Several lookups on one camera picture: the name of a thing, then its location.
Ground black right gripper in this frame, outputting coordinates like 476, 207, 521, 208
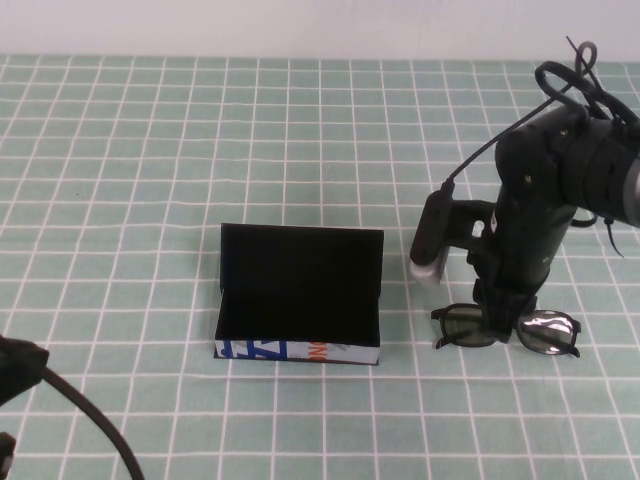
467, 197, 571, 345

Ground black framed glasses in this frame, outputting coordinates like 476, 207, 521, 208
430, 302, 582, 359

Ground black printed glasses case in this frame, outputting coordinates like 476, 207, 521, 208
213, 223, 385, 368

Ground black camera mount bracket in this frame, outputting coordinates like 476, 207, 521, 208
448, 198, 497, 251

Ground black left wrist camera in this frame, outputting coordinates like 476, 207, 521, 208
0, 334, 50, 407

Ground black right camera cable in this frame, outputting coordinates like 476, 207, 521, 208
439, 42, 626, 194

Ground black camera cable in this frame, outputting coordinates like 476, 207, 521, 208
37, 367, 147, 480
439, 42, 626, 194

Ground green checked tablecloth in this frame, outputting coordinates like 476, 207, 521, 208
0, 53, 640, 480

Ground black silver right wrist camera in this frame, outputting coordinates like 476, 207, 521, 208
408, 189, 455, 289

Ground black left camera cable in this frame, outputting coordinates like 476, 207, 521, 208
37, 367, 147, 480

